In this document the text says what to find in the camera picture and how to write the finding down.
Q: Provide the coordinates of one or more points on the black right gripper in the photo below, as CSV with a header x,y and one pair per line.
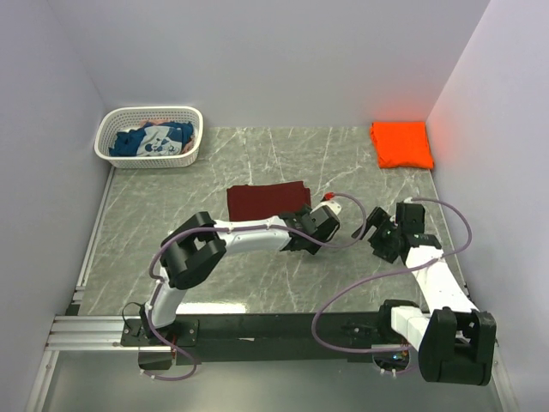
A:
x,y
383,232

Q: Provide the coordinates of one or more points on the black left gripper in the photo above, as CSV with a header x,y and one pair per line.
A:
x,y
304,242

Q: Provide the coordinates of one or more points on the dark red t shirt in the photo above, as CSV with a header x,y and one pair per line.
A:
x,y
258,202

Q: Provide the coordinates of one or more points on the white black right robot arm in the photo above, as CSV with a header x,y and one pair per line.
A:
x,y
454,340

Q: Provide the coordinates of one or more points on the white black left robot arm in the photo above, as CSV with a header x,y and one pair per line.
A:
x,y
189,255

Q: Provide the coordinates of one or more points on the folded orange t shirt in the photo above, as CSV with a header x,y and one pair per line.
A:
x,y
401,144

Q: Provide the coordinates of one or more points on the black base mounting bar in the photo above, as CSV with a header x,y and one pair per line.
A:
x,y
265,337

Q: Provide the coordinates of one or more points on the pink garment in basket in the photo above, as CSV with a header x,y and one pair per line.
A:
x,y
190,134

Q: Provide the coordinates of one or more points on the blue printed t shirt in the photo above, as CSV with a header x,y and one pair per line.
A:
x,y
149,140

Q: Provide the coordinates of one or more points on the white perforated laundry basket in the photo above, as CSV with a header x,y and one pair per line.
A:
x,y
134,117

